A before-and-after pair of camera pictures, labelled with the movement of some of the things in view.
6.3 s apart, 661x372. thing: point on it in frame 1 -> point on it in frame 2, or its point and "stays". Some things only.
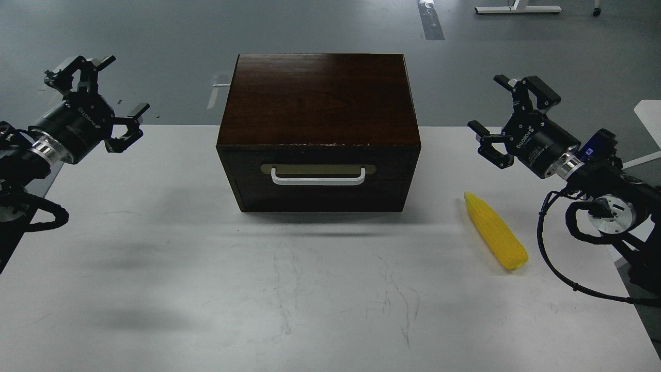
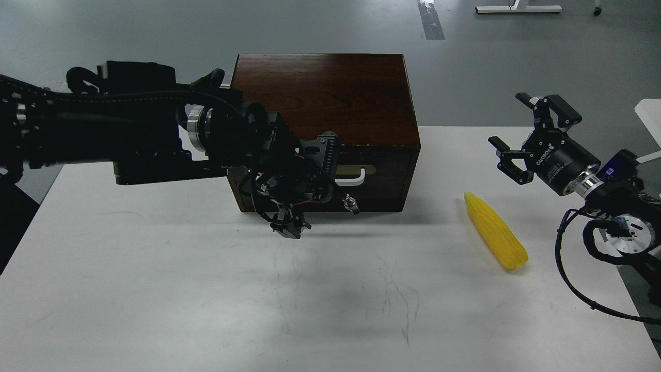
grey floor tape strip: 430,22 stays
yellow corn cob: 507,244 stays
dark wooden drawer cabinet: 319,132 stays
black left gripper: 85,121 -> 274,169
